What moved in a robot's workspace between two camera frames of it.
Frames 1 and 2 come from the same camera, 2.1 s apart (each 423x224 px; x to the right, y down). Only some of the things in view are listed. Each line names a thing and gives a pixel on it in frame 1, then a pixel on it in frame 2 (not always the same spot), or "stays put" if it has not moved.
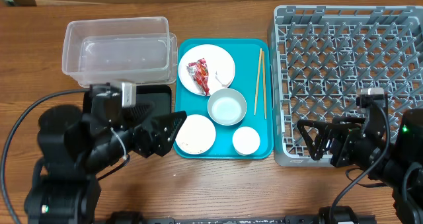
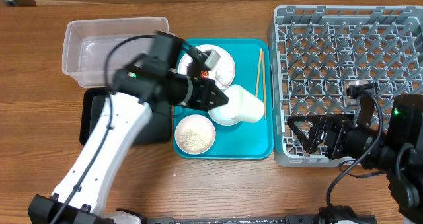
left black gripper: (160, 142) to (209, 103)
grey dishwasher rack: (322, 55) stays put
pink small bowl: (197, 135) stays put
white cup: (246, 141) to (242, 106)
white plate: (221, 68) stays put
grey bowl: (227, 106) stays put
